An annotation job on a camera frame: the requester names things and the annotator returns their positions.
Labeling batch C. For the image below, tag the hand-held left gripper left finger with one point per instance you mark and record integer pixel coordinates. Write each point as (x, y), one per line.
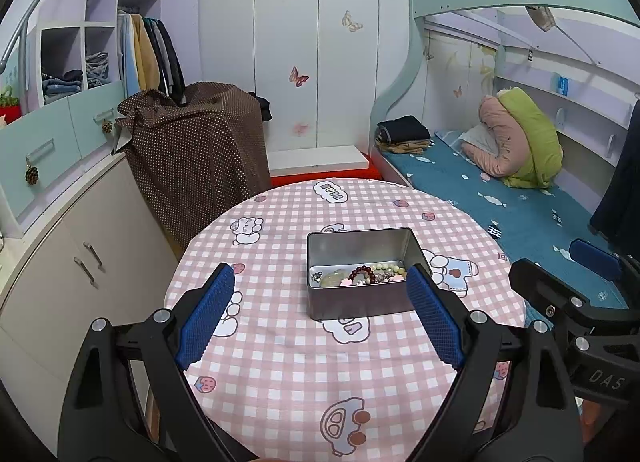
(210, 312)

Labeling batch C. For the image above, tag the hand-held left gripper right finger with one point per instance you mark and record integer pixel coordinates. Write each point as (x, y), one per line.
(432, 317)

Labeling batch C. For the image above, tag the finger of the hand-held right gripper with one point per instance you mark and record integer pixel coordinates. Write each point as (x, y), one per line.
(595, 257)
(537, 279)

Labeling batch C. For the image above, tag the silver metal tin box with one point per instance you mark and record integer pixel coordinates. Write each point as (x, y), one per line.
(360, 302)

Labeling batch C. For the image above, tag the light pink small charm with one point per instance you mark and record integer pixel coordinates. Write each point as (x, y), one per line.
(345, 282)

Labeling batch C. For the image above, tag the green leaf pendant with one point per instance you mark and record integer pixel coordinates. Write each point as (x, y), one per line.
(334, 279)

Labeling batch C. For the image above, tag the small silver earring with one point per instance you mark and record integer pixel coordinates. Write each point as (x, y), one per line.
(316, 276)

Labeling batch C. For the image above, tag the teal candy print bed sheet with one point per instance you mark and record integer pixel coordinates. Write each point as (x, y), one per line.
(525, 212)

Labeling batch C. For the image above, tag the dark hanging garment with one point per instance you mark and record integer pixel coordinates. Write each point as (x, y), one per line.
(617, 192)

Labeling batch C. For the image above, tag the pink checked tablecloth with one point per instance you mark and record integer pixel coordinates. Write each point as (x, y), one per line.
(290, 342)

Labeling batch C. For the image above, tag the green quilt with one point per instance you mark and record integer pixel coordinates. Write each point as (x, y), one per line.
(535, 137)

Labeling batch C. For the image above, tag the white pillow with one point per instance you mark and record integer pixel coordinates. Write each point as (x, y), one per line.
(475, 140)

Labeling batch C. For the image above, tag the brown dotted cover cloth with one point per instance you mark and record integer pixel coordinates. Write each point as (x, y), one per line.
(200, 157)

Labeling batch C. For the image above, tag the pink quilt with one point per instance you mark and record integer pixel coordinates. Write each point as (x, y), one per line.
(495, 127)

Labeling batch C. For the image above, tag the beige lower cabinet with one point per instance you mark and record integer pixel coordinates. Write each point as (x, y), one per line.
(50, 267)

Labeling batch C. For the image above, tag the tan folded clothes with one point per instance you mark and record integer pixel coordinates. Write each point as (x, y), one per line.
(405, 148)

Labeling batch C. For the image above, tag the blue label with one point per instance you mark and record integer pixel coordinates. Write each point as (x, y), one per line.
(562, 85)

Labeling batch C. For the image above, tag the white board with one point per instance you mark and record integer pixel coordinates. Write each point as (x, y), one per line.
(315, 158)

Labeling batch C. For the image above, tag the black folded clothes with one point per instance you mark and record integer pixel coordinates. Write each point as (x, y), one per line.
(402, 128)

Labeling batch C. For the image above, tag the pink flower sticker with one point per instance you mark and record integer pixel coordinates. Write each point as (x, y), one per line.
(300, 129)

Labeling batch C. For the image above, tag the pine cone ornament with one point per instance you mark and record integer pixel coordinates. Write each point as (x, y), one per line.
(107, 127)
(32, 175)

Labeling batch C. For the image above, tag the black garment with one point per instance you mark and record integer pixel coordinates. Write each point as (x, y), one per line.
(262, 107)

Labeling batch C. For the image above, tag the mint drawer cabinet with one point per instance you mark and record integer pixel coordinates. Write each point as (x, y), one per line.
(65, 142)

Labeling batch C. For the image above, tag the pink butterfly sticker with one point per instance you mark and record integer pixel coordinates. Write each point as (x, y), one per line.
(298, 77)

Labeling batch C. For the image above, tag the row of hanging clothes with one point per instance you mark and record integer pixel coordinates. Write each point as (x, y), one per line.
(145, 57)

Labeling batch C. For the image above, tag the folded blue jeans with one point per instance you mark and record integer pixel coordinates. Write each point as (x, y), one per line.
(97, 70)
(60, 86)

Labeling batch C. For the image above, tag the green plant in red pot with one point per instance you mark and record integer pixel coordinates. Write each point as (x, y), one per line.
(9, 105)

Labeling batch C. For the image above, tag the beige butterfly sticker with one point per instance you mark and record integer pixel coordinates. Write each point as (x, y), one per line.
(351, 21)

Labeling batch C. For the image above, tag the white wardrobe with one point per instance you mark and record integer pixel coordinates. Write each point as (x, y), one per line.
(300, 17)

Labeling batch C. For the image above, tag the white shelf unit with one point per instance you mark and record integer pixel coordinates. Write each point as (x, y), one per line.
(102, 7)

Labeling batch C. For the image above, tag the grey curved metal pipe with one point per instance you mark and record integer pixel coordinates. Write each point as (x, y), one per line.
(30, 12)

